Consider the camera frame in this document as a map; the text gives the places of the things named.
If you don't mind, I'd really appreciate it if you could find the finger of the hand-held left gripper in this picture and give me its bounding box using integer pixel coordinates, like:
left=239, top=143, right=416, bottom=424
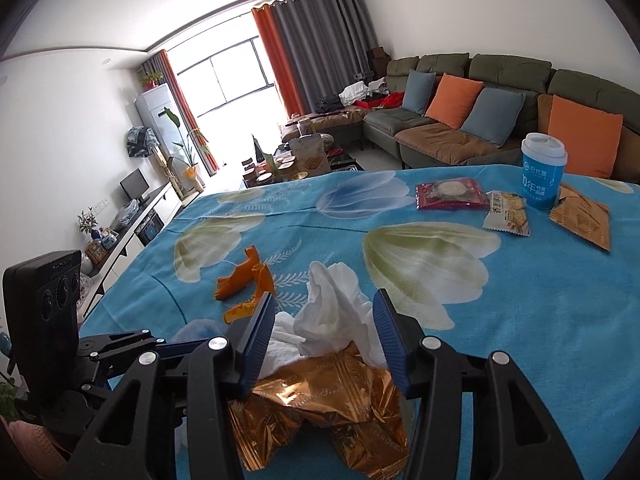
left=76, top=329, right=223, bottom=362

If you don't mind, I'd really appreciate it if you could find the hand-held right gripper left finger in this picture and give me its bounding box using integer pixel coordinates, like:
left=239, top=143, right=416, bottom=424
left=62, top=291, right=277, bottom=480

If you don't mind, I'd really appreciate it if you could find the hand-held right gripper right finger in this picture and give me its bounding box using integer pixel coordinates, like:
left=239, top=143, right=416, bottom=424
left=372, top=288, right=586, bottom=480

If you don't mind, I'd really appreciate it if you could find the curled orange peel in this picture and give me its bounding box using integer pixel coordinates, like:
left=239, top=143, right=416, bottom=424
left=223, top=263, right=276, bottom=327

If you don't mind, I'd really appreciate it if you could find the long orange peel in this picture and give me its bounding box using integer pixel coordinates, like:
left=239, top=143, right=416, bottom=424
left=215, top=245, right=262, bottom=302

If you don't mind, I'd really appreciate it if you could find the white tissue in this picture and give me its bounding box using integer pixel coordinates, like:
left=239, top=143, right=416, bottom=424
left=259, top=260, right=387, bottom=382

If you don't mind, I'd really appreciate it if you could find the gold foil wrapper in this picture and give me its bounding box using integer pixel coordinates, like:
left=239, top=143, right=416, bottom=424
left=227, top=344, right=412, bottom=479

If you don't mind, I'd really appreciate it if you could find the person's left forearm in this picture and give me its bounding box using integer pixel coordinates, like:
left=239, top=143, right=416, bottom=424
left=0, top=416, right=67, bottom=480

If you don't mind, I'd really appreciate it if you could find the blue vase with branches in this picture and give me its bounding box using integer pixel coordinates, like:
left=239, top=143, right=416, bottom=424
left=77, top=210, right=101, bottom=249

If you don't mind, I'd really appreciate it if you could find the white black tv cabinet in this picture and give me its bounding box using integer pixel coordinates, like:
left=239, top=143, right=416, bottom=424
left=75, top=180, right=184, bottom=322

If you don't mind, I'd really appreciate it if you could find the blue floral blanket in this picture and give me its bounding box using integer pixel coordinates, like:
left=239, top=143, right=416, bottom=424
left=77, top=163, right=640, bottom=480

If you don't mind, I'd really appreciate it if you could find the clear plastic bag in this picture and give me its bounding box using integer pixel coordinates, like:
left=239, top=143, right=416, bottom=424
left=115, top=199, right=141, bottom=226

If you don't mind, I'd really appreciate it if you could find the black monitor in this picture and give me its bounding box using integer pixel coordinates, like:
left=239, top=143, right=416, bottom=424
left=119, top=169, right=149, bottom=206

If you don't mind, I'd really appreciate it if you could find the red snack packet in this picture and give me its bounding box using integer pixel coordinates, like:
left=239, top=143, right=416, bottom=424
left=414, top=178, right=491, bottom=211

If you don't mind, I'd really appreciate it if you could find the white cracker packet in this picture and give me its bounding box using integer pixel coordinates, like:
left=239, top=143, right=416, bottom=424
left=482, top=190, right=532, bottom=237

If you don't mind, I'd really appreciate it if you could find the black white coffee table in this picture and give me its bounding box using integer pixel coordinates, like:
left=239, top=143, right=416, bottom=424
left=240, top=132, right=362, bottom=192

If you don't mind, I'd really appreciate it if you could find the cloth covered fan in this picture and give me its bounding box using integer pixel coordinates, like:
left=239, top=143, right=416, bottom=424
left=125, top=126, right=157, bottom=159

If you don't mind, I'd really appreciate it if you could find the tall leafy floor plant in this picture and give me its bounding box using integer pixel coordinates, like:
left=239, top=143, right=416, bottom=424
left=162, top=107, right=211, bottom=192

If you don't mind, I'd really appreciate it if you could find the green corner sofa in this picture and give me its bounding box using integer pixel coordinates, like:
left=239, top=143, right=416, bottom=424
left=280, top=52, right=640, bottom=184

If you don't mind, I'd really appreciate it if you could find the blue paper cup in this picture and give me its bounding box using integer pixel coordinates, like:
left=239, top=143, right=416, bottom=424
left=520, top=132, right=569, bottom=211

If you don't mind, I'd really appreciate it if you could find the white standing air conditioner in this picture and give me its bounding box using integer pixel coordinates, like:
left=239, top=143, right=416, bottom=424
left=134, top=84, right=197, bottom=172

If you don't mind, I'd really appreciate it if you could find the brown snack packet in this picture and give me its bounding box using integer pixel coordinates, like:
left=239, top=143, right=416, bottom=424
left=548, top=182, right=612, bottom=253

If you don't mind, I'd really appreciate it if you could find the narrow grey orange curtain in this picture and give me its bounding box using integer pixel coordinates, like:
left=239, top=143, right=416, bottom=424
left=140, top=50, right=219, bottom=176

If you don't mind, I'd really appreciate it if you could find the blue sofa pillow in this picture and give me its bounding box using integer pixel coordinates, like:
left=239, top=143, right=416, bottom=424
left=402, top=69, right=437, bottom=115
left=460, top=87, right=526, bottom=149

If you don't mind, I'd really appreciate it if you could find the orange sofa pillow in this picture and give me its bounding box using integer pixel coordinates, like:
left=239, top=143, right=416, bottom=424
left=425, top=73, right=485, bottom=130
left=547, top=95, right=625, bottom=180

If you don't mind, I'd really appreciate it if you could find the white clothes pile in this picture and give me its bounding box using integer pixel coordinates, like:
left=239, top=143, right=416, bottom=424
left=339, top=77, right=389, bottom=106

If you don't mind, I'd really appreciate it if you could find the large window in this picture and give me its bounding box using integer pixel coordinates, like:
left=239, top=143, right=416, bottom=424
left=167, top=35, right=289, bottom=117

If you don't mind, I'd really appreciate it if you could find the brown box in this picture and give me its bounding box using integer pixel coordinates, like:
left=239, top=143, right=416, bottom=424
left=367, top=47, right=391, bottom=79

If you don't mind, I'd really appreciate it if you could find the wide grey orange curtain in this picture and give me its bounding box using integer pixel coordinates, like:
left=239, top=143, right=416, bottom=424
left=251, top=0, right=381, bottom=116

